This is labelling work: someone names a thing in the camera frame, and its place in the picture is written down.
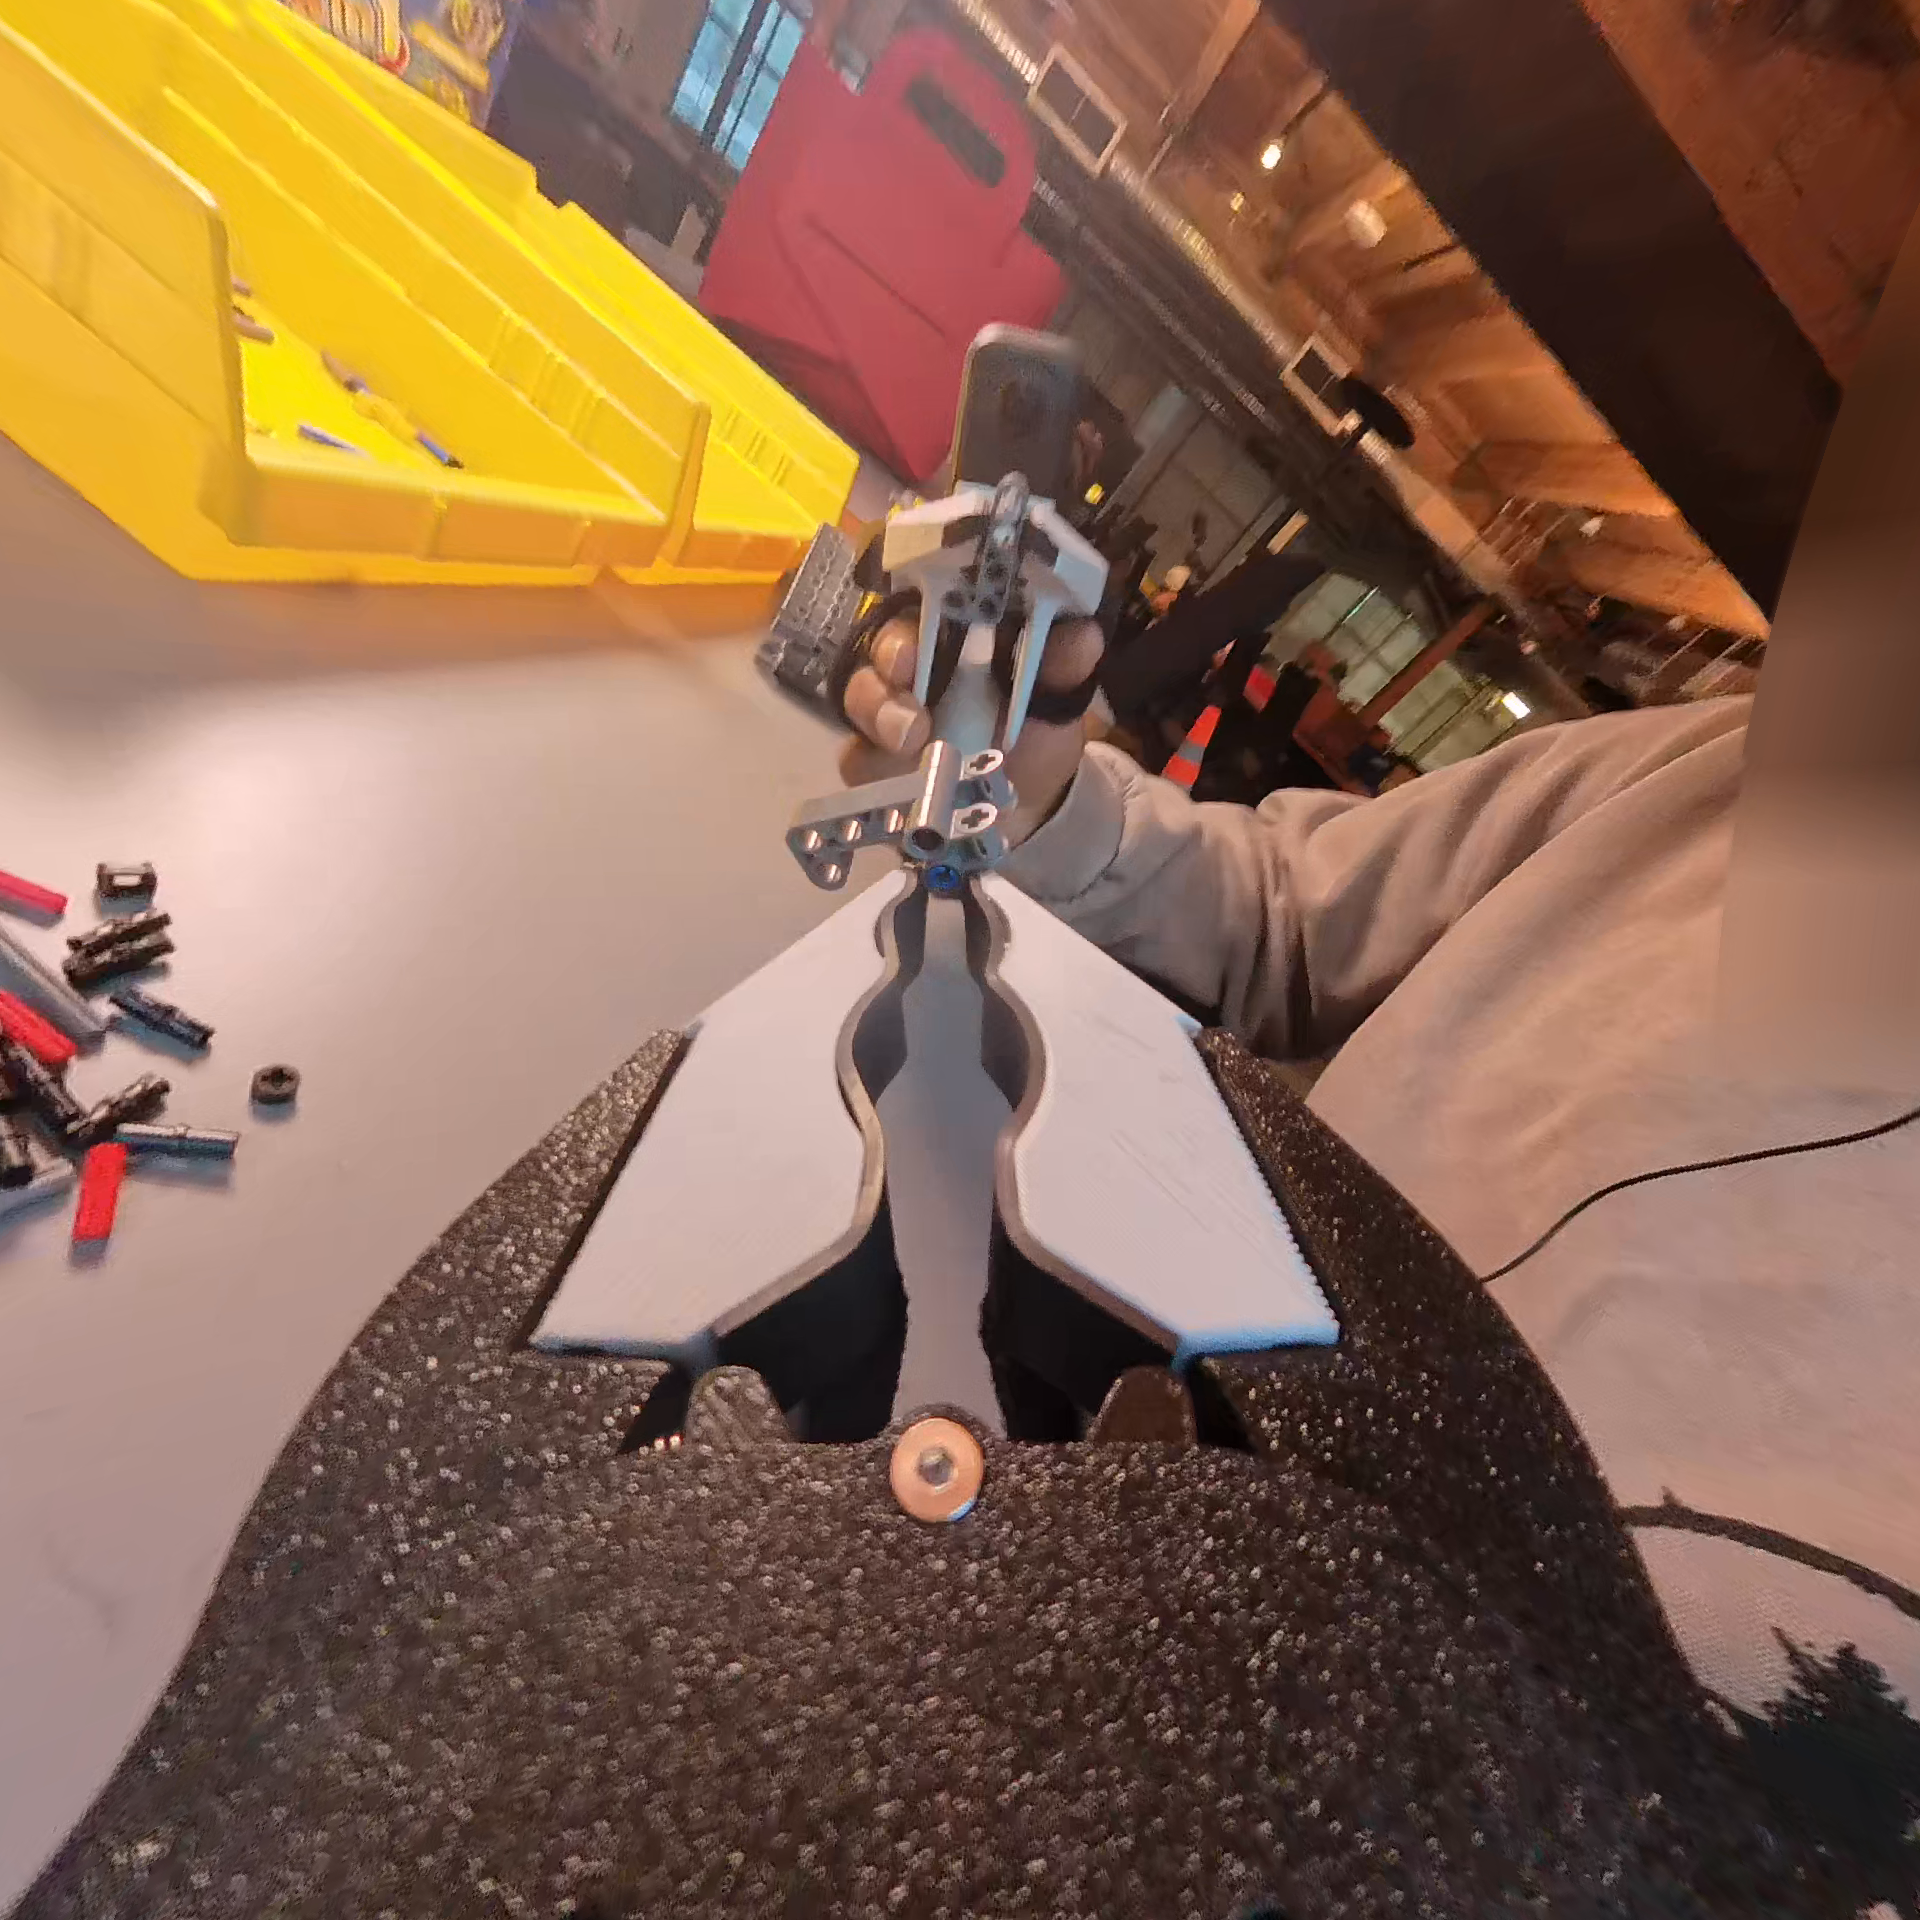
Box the person's right forearm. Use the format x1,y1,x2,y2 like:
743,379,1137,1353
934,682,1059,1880
1006,698,1759,1058

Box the yellow tracked toy robot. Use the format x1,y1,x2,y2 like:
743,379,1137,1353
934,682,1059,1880
758,527,904,706

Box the small pieces inside bin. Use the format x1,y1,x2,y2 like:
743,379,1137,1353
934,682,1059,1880
287,375,467,473

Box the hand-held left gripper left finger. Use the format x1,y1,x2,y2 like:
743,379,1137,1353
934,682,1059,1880
536,872,918,1358

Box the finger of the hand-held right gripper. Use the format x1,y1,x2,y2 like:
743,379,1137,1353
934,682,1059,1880
883,498,993,626
1016,518,1113,729

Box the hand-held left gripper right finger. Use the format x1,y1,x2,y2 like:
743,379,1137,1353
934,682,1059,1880
977,879,1344,1358

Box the red felt bag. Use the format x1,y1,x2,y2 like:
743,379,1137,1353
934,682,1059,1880
699,25,1072,482

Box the grey desk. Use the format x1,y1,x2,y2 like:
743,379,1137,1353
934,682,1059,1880
0,438,1321,1920

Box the person's right hand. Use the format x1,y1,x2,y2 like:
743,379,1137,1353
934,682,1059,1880
842,611,937,759

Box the grey brick assembly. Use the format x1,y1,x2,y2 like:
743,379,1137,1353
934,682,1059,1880
791,736,1022,894

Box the scattered small building pieces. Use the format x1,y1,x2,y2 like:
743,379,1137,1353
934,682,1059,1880
0,862,303,1248

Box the person's beige sweatshirt torso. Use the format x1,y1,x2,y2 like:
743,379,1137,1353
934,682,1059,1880
1306,698,1920,1863

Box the yellow plastic bin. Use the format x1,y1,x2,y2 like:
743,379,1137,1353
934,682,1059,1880
0,0,707,588
180,0,857,579

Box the robot kit box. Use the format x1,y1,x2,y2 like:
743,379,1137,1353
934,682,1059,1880
287,0,513,121

